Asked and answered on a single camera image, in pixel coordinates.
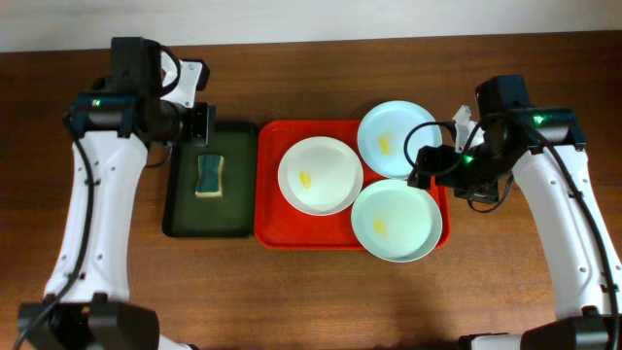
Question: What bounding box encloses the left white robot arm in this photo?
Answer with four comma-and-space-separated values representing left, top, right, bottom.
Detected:
17, 37, 215, 349

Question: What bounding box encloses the green yellow sponge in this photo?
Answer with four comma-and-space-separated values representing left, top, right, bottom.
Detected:
195, 155, 225, 198

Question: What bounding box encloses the mint green plate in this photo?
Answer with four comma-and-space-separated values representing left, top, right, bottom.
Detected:
351, 179, 443, 263

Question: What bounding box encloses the dark green tray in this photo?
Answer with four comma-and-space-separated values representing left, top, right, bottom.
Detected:
161, 122, 259, 238

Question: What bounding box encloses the red tray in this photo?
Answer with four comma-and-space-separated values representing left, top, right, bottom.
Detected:
254, 119, 452, 251

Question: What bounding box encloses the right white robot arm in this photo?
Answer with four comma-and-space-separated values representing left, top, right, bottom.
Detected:
403, 75, 621, 350

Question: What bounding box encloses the light blue plate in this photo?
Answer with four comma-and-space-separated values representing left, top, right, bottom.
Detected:
357, 100, 435, 180

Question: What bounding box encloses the white plate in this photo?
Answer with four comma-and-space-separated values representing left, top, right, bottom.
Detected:
277, 136, 363, 216

